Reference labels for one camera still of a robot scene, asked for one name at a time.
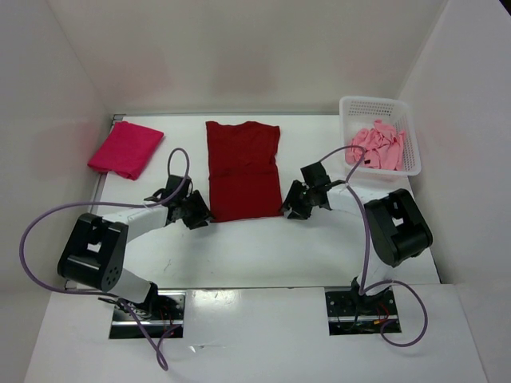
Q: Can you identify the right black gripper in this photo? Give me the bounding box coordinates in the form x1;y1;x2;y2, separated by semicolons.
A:
278;179;315;220

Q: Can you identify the dark red t shirt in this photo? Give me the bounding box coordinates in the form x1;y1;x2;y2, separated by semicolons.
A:
206;121;283;223

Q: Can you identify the magenta t shirt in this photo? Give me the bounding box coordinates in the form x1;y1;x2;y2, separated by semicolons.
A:
87;121;164;180

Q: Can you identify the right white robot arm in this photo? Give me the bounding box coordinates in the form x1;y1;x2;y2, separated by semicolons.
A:
281;162;433;314

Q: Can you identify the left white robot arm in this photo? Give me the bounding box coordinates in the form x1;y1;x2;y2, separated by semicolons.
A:
57;175;213;320

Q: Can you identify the light pink t shirt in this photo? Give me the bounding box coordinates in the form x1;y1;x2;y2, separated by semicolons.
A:
345;120;406;171

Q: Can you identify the white plastic basket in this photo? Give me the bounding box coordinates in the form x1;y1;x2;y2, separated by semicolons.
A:
339;96;422;178

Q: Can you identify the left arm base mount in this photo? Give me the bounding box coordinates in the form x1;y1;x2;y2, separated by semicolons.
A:
99;290;187;340

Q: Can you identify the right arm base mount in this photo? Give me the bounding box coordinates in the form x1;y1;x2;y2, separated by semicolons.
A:
324;287;402;336

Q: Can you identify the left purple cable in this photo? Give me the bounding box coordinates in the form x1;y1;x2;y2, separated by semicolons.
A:
19;148;192;371

